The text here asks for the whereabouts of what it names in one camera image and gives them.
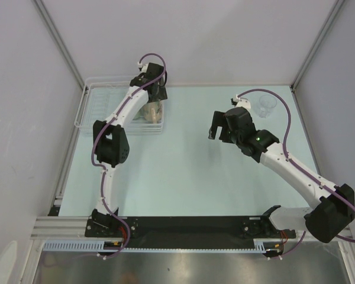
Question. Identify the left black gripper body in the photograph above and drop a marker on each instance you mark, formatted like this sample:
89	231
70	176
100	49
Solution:
160	94

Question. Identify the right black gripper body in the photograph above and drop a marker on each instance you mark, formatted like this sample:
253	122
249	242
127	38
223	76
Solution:
234	135

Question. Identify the beige patterned mug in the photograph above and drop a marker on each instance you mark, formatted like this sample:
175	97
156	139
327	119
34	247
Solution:
153	111

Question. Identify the clear glass cup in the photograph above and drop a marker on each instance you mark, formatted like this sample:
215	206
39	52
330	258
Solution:
266	105

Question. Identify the light green cup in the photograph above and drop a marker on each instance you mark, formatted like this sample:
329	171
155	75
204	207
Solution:
142	114

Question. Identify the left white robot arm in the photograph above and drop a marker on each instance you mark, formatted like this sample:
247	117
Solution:
110	143

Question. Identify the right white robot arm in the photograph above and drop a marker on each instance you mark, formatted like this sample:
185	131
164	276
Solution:
329	208

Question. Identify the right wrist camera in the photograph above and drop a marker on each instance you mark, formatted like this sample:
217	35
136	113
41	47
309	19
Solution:
241	102

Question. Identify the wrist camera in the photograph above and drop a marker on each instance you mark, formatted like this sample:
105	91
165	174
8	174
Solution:
241	102
142	67

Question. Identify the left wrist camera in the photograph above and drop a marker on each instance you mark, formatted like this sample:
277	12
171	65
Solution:
142	67

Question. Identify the white wire dish rack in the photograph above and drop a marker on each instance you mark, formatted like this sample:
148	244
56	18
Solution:
100	97

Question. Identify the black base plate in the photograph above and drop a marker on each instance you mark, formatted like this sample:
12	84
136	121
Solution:
191	233

